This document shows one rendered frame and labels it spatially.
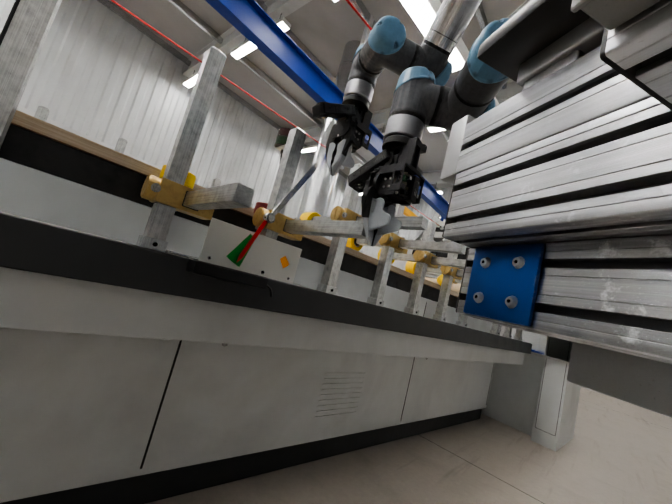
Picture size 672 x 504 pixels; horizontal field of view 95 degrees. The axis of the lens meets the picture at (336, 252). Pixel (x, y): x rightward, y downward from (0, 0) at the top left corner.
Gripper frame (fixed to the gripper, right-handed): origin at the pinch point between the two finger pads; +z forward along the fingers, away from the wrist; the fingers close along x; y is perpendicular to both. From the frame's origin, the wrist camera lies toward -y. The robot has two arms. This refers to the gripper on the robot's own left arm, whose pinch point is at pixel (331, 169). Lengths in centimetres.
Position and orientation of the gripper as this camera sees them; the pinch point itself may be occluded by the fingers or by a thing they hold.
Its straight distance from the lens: 80.9
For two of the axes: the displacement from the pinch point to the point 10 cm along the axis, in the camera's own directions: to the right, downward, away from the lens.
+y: 6.9, 2.7, 6.7
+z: -2.5, 9.6, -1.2
